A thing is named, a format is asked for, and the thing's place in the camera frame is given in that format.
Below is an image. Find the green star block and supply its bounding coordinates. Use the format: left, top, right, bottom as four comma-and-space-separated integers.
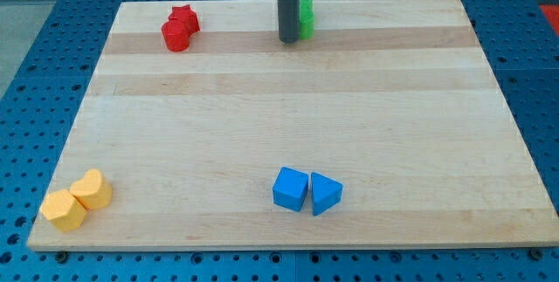
300, 0, 314, 22

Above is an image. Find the red star block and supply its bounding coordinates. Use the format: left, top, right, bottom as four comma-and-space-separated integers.
169, 4, 200, 34

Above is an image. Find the blue cube block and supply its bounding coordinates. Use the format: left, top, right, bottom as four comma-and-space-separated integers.
273, 167, 309, 211

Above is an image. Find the blue triangle block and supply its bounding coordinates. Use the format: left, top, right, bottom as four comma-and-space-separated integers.
311, 172, 343, 216

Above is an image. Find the green cylinder block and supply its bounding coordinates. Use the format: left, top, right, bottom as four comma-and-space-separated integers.
299, 12, 314, 40

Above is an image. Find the red cylinder block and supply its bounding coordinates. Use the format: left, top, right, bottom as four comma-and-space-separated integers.
161, 20, 190, 52

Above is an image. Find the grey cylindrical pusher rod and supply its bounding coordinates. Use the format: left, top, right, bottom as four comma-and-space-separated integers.
277, 0, 300, 44

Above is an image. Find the yellow heart block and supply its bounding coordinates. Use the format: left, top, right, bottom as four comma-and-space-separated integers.
69, 169, 113, 210

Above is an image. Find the yellow pentagon block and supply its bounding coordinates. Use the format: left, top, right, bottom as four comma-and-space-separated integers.
39, 189, 87, 232

